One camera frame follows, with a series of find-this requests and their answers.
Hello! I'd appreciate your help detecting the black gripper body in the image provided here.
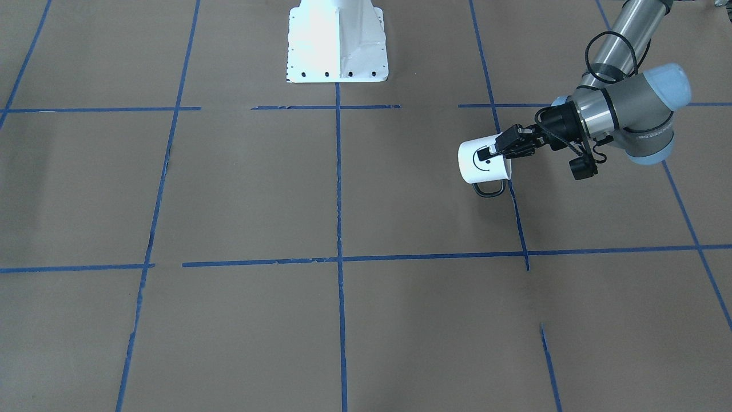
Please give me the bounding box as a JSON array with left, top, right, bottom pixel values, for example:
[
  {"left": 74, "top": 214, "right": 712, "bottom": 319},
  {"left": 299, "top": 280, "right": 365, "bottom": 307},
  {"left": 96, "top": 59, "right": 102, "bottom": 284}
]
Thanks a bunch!
[{"left": 530, "top": 102, "right": 584, "bottom": 152}]

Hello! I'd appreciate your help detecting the white pedestal column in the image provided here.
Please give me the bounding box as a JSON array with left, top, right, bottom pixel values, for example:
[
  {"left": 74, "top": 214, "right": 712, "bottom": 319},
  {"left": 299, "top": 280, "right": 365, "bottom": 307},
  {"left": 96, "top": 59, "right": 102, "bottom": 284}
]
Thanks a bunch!
[{"left": 286, "top": 1, "right": 389, "bottom": 84}]

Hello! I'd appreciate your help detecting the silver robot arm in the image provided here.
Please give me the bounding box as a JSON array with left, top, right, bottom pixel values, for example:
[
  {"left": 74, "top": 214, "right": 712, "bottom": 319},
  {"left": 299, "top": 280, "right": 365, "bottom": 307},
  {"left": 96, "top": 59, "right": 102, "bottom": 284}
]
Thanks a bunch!
[{"left": 474, "top": 1, "right": 692, "bottom": 180}]

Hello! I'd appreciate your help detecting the white mug black handle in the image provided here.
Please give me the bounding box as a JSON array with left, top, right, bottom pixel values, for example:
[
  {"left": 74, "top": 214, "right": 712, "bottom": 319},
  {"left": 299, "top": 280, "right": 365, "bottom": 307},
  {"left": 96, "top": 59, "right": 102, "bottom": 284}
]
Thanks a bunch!
[{"left": 457, "top": 134, "right": 512, "bottom": 199}]

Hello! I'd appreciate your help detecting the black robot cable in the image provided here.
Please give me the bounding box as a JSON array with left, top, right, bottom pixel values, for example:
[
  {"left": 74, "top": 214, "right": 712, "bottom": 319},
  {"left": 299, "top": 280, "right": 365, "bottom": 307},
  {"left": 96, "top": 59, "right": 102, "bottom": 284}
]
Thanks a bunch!
[{"left": 535, "top": 30, "right": 653, "bottom": 164}]

